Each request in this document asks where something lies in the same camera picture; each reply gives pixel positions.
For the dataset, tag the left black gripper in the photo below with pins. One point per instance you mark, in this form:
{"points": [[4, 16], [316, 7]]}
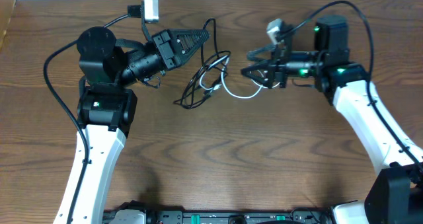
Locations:
{"points": [[170, 42]]}

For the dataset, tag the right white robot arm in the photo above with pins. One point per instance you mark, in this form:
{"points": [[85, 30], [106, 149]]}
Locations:
{"points": [[396, 194]]}

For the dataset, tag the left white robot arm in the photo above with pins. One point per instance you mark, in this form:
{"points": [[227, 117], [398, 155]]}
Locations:
{"points": [[107, 107]]}

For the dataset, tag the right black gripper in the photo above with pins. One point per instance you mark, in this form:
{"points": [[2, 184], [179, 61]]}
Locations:
{"points": [[275, 70]]}

